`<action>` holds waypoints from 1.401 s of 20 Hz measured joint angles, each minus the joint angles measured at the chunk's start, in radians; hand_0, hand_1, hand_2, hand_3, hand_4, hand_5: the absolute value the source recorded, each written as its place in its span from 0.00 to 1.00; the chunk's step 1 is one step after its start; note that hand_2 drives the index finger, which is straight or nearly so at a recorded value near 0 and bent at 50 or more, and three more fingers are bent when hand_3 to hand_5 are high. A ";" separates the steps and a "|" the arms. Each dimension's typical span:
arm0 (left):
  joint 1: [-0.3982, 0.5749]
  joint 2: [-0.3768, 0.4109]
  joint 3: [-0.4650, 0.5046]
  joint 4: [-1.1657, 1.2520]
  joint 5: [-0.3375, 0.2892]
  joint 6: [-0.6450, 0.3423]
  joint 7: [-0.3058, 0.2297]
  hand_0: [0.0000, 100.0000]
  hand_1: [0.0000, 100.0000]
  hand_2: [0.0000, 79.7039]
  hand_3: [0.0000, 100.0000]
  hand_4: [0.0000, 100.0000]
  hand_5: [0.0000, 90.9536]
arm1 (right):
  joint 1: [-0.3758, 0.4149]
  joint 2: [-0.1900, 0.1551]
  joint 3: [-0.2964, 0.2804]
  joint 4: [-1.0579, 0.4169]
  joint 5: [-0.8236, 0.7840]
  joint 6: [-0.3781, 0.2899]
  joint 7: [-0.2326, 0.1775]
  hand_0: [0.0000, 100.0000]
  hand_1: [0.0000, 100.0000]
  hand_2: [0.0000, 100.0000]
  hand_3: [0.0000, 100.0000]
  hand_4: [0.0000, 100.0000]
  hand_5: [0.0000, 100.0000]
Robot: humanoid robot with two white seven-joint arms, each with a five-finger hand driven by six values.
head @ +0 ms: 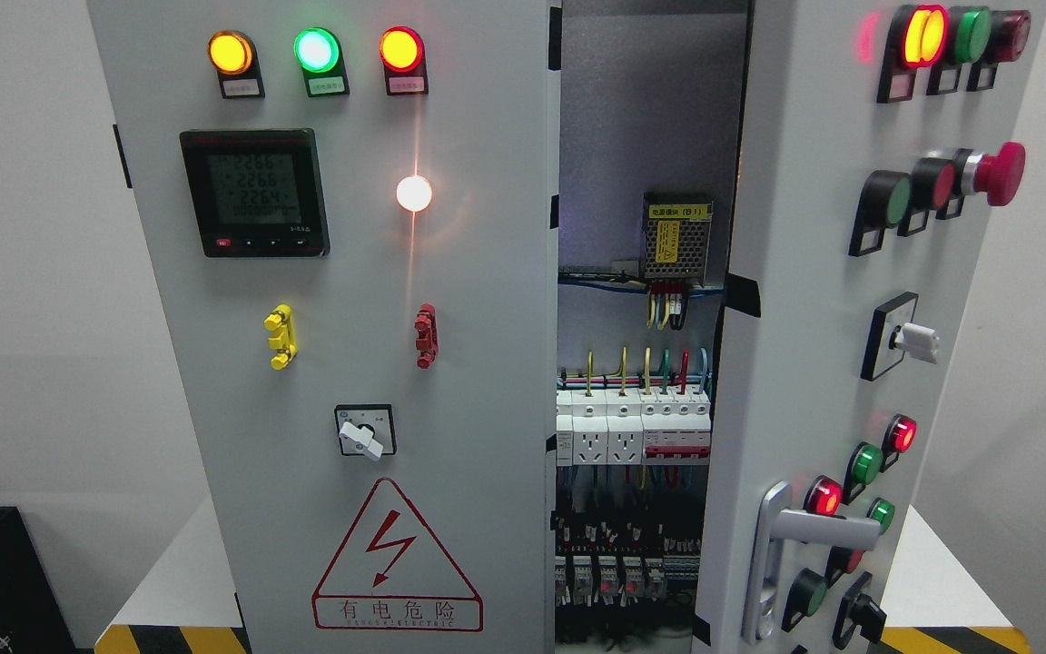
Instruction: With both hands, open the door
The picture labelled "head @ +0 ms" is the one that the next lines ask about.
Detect black relay terminal row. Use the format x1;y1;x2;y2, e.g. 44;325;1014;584
549;510;703;608

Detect grey cabinet door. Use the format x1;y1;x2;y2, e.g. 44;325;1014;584
692;1;1046;653
88;1;563;653

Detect red emergency stop button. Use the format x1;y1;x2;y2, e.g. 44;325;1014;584
953;141;1028;207

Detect red electric hazard sticker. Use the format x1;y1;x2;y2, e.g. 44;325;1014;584
311;479;483;632

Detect red indicator light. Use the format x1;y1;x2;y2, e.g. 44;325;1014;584
379;25;429;95

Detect red terminal connector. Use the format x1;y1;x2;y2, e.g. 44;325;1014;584
412;302;439;370

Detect yellow indicator light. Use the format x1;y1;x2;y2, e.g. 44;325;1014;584
207;30;265;99

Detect black digital power meter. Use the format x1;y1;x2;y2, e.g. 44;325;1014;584
179;127;331;258

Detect perforated metal power supply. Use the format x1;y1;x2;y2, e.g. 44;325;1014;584
639;191;715;281

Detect white selector switch right door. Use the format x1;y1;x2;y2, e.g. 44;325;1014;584
860;292;941;381

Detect white glowing indicator light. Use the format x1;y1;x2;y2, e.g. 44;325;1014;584
395;174;433;213

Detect white red circuit breaker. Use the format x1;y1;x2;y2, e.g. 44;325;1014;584
642;388;713;465

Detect green indicator light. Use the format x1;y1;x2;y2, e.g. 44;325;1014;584
293;26;350;98

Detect white rotary selector switch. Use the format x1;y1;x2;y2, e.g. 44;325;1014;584
333;404;397;463

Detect yellow terminal connector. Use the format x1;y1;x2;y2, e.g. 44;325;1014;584
262;303;298;370

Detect silver door handle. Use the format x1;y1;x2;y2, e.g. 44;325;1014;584
741;481;882;646

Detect white socket modules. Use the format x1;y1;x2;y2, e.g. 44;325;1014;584
555;389;644;467

